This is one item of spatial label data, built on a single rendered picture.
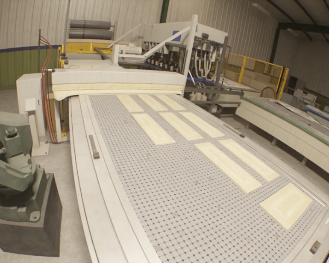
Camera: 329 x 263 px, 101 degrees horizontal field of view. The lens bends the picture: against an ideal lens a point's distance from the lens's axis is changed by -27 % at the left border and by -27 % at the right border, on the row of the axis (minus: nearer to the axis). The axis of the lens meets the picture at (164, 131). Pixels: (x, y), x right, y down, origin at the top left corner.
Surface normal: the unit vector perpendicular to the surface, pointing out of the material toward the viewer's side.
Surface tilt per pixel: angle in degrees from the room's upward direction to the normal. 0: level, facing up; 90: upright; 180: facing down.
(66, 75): 90
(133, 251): 0
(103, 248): 0
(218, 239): 0
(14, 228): 90
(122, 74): 90
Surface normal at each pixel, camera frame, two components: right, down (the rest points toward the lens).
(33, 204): 0.30, 0.46
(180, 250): 0.15, -0.89
